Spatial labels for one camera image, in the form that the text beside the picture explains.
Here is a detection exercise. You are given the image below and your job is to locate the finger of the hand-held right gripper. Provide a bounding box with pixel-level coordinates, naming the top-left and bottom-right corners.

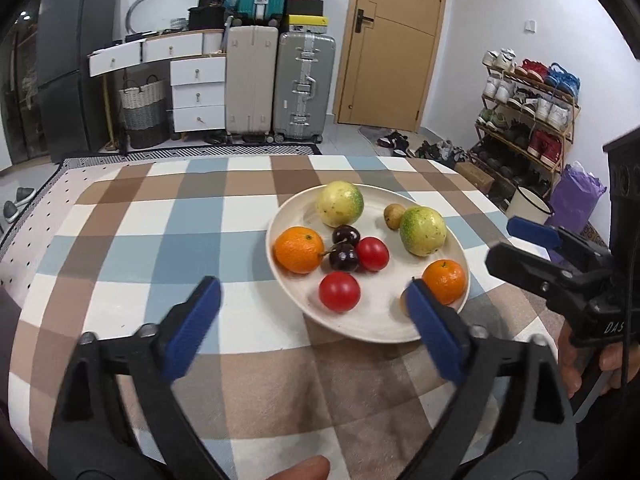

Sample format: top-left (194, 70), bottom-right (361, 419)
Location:
top-left (506, 216), bottom-right (615, 273)
top-left (486, 242), bottom-right (613, 321)

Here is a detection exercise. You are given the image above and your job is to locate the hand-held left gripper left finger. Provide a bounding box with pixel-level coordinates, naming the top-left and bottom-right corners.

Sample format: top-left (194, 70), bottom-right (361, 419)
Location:
top-left (47, 275), bottom-right (236, 480)

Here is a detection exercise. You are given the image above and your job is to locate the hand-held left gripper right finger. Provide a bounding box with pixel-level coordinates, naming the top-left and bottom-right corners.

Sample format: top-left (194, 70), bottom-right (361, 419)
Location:
top-left (400, 277), bottom-right (578, 480)

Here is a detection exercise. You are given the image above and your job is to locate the small orange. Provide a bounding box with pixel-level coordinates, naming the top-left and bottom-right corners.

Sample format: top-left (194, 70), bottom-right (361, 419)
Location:
top-left (421, 259), bottom-right (467, 306)

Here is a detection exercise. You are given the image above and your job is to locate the cream round plate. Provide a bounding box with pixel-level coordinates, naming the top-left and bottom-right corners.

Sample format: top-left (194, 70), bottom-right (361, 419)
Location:
top-left (265, 183), bottom-right (471, 344)

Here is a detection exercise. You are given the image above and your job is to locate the green yellow guava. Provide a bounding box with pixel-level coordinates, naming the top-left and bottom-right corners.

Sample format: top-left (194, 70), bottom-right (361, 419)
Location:
top-left (399, 206), bottom-right (447, 257)

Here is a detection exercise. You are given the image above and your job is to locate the red tomato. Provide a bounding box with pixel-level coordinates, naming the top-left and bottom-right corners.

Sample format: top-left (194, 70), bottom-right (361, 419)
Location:
top-left (319, 271), bottom-right (361, 313)
top-left (356, 236), bottom-right (390, 272)

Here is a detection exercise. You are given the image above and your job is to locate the dark red cherry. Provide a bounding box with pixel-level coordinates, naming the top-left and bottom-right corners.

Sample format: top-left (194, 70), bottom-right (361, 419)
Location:
top-left (332, 225), bottom-right (361, 247)
top-left (328, 242), bottom-right (360, 273)

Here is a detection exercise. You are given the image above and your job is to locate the small brown longan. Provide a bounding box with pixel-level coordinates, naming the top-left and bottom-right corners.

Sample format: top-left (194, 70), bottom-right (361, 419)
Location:
top-left (383, 203), bottom-right (407, 231)

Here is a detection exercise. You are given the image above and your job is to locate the large orange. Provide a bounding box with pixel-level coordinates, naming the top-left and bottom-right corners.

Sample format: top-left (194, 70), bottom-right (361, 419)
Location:
top-left (273, 226), bottom-right (326, 275)

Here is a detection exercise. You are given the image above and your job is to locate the person's right hand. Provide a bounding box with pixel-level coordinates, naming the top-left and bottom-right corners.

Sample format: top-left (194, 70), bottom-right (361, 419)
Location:
top-left (556, 317), bottom-right (628, 397)

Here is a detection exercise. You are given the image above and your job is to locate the person's left hand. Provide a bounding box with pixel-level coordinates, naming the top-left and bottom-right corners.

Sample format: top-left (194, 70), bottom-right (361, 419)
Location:
top-left (270, 455), bottom-right (331, 480)

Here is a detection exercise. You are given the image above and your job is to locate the white enamel bucket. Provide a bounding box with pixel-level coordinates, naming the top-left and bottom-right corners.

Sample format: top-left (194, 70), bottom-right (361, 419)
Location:
top-left (506, 186), bottom-right (555, 226)

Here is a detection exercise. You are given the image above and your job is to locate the purple bag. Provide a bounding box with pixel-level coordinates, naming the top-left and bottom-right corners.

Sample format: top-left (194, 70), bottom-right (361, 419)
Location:
top-left (542, 162), bottom-right (607, 235)

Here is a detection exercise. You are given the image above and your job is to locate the brown cardboard box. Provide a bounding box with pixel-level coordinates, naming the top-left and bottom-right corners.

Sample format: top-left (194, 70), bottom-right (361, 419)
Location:
top-left (454, 161), bottom-right (496, 193)

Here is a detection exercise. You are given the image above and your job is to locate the wooden shoe rack with shoes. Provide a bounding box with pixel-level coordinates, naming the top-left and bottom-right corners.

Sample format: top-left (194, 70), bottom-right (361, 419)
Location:
top-left (470, 49), bottom-right (582, 196)

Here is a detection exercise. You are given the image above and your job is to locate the heap of dark sandals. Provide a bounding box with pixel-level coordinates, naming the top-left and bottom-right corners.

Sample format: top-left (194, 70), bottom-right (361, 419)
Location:
top-left (375, 130), bottom-right (468, 163)

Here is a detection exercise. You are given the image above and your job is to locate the grey door mat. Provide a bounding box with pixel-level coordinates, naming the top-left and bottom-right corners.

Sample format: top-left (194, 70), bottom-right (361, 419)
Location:
top-left (359, 125), bottom-right (396, 143)

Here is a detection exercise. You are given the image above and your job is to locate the wooden door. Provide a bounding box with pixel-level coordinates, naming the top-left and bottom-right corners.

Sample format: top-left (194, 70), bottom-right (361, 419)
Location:
top-left (333, 0), bottom-right (450, 133)

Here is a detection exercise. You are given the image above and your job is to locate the white drawer cabinet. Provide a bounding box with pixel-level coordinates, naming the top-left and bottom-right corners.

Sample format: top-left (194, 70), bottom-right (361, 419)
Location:
top-left (89, 29), bottom-right (228, 136)

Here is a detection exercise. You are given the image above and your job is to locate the woven laundry basket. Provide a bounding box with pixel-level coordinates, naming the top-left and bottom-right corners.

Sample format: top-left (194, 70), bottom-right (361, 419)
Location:
top-left (118, 75), bottom-right (170, 150)

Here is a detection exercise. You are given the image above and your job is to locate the wooden stick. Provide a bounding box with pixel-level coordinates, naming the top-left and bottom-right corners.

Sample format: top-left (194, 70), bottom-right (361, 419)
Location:
top-left (102, 77), bottom-right (118, 153)

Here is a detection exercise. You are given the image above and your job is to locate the beige suitcase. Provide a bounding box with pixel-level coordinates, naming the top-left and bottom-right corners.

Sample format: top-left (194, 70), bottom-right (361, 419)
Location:
top-left (225, 25), bottom-right (280, 143)

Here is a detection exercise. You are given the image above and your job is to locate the silver suitcase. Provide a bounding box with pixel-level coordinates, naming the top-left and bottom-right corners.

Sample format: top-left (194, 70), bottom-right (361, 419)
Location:
top-left (272, 31), bottom-right (337, 143)

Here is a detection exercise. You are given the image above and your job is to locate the dark grey refrigerator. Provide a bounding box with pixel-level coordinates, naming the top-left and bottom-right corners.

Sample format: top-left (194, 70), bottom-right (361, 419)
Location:
top-left (35, 0), bottom-right (123, 163)

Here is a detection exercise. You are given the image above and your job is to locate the black bag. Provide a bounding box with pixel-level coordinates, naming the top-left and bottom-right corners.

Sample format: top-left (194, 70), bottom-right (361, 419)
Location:
top-left (187, 0), bottom-right (231, 31)

